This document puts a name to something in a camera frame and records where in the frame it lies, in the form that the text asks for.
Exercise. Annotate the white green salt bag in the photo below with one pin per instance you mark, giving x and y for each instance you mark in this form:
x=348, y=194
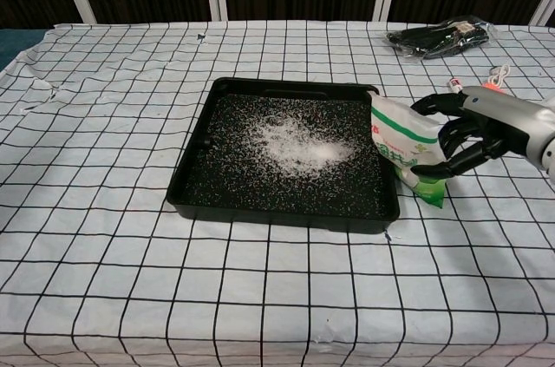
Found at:
x=399, y=133

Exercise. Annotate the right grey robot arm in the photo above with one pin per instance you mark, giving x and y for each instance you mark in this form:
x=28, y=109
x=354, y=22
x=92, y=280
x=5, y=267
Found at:
x=551, y=163

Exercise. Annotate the white salt pile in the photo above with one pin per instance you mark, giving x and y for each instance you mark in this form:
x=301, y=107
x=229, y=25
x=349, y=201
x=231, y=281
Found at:
x=303, y=146

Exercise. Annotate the black square plastic tray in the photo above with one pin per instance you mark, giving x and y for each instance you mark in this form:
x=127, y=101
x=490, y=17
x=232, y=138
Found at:
x=217, y=193

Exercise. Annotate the red white marker pen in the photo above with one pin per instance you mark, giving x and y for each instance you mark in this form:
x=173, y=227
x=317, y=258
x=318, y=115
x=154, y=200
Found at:
x=455, y=84

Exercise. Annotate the white black checkered tablecloth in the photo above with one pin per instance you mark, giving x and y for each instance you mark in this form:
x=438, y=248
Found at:
x=108, y=254

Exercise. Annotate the black gloves in plastic bag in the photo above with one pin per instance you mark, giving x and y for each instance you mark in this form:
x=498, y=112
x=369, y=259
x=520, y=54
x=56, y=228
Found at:
x=433, y=39

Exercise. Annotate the teal padded table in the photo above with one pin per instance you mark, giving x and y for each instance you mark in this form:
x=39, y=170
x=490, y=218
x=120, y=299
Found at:
x=17, y=43

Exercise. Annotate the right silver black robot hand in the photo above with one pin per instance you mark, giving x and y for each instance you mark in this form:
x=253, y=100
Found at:
x=498, y=119

